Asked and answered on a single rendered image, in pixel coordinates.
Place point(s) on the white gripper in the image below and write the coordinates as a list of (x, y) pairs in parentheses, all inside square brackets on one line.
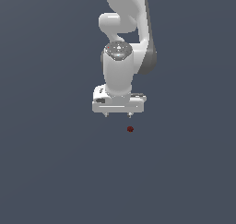
[(118, 104)]

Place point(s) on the small dark red ball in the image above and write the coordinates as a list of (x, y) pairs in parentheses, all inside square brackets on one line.
[(130, 129)]

